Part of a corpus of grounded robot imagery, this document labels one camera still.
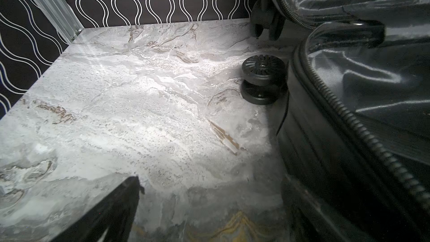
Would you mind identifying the aluminium frame post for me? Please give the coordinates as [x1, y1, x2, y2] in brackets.
[34, 0, 84, 44]

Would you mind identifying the black hard-shell suitcase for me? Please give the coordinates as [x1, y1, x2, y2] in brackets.
[241, 0, 430, 242]

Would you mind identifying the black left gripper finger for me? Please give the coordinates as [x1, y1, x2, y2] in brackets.
[52, 177, 144, 242]

